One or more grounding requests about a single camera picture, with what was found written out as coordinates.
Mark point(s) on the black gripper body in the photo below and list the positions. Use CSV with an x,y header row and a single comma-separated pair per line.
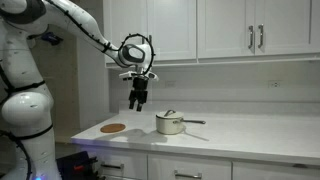
x,y
140,84

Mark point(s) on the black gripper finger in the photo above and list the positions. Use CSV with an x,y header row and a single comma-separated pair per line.
x,y
132,100
141,101

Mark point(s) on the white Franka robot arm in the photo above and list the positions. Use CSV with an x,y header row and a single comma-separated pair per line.
x,y
23,106

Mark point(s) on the white end cupboard door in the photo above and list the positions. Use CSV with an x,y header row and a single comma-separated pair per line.
x,y
130,16

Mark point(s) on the cream saucepan lid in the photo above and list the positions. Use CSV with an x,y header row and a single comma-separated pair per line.
x,y
170,115

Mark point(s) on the round cork trivet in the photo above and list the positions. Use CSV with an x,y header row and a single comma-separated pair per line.
x,y
113,128

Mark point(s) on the black equipment stand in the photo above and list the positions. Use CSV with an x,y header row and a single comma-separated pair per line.
x,y
71,165

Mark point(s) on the white wall outlet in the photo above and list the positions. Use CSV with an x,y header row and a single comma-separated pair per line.
x,y
170,84
275,84

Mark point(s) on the blue wall-mounted object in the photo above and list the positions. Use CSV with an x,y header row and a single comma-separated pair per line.
x,y
51,38

